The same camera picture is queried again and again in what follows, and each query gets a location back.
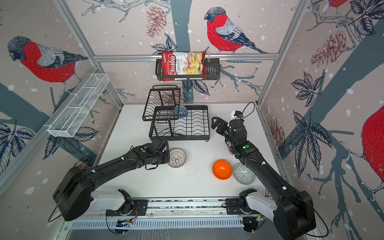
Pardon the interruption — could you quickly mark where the red cassava chips bag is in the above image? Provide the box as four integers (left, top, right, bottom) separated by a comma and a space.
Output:
162, 51, 207, 82

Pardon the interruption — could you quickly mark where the white maroon patterned bowl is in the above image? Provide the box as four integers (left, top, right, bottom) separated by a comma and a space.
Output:
168, 149, 187, 168

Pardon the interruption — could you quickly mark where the orange plastic bowl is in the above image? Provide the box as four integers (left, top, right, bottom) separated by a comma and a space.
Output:
212, 160, 233, 180

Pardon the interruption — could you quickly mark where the grey green patterned bowl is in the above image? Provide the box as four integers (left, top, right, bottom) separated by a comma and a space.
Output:
233, 163, 256, 185

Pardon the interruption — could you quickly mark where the aluminium mounting rail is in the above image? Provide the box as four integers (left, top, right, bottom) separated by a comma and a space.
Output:
83, 192, 270, 219

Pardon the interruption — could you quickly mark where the white wire wall basket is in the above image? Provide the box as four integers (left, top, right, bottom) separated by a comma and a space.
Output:
48, 73, 110, 138

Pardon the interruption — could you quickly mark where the black wall shelf basket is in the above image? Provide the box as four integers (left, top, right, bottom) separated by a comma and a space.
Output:
155, 58, 221, 82

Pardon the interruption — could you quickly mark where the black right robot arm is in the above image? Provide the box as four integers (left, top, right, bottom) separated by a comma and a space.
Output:
212, 117, 317, 240

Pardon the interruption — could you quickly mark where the black wire dish rack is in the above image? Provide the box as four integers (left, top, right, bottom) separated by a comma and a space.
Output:
142, 85, 210, 142

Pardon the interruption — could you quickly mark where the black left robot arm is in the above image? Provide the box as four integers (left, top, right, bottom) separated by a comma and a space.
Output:
53, 137, 170, 222

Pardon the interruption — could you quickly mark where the dark blue patterned bowl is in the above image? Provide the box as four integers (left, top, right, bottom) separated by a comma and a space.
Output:
172, 106, 189, 119

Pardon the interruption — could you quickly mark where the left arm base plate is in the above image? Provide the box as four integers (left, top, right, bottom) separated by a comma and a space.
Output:
106, 200, 149, 217

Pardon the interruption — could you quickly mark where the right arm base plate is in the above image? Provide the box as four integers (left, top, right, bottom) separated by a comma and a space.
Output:
221, 198, 262, 216

